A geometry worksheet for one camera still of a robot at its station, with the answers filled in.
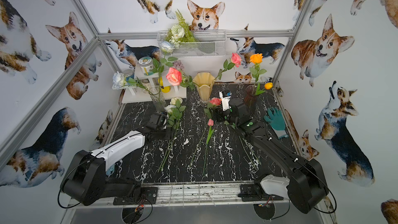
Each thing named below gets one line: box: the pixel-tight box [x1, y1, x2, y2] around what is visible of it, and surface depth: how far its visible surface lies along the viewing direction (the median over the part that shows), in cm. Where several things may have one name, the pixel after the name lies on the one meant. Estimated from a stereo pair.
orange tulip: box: [254, 81, 274, 96], surface depth 87 cm
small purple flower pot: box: [172, 60, 185, 72], surface depth 99 cm
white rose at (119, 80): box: [112, 71, 162, 96], surface depth 78 cm
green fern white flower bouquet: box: [165, 8, 197, 48], surface depth 81 cm
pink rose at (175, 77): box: [165, 67, 201, 91], surface depth 67 cm
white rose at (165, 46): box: [151, 40, 178, 96], surface depth 83 cm
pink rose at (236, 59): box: [213, 52, 243, 81], surface depth 87 cm
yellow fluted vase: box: [192, 71, 217, 103], surface depth 101 cm
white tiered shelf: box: [111, 63, 188, 104], surface depth 113 cm
